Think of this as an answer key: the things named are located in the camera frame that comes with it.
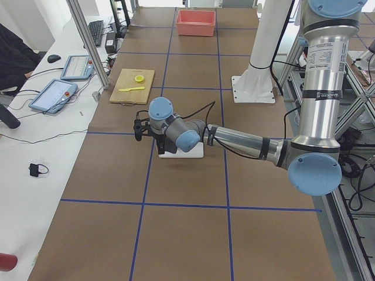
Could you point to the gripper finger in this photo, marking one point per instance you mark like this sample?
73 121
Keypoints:
160 149

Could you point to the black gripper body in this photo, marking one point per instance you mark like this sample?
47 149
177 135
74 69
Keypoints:
160 140

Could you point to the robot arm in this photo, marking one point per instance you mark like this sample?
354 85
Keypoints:
311 158

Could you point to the white rectangular tray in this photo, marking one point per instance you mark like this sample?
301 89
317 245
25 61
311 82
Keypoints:
196 152

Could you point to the yellow plastic knife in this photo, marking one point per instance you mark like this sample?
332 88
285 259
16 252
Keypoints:
131 89

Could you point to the wooden cutting board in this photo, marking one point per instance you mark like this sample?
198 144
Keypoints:
126 80

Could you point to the yellow lemon slice toy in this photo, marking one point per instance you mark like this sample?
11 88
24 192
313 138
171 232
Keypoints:
139 78

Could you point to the right teach pendant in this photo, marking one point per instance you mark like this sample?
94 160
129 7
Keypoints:
77 68

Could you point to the teach pendant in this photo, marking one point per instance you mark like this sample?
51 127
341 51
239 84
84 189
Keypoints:
54 96
77 68

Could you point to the left teach pendant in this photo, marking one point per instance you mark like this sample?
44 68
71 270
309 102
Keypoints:
54 96

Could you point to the pink plastic bin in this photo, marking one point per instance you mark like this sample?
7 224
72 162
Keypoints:
196 23

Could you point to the black keyboard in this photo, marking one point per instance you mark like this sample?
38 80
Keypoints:
96 29

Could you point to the black computer mouse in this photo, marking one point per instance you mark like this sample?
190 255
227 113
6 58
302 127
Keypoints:
53 58

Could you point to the red bottle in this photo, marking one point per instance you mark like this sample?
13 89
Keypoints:
7 262

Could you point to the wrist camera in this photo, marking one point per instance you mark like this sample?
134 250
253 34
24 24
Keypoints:
141 127

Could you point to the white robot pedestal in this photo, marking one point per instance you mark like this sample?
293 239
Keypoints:
255 84

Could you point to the aluminium frame post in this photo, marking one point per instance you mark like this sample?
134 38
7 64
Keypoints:
88 41

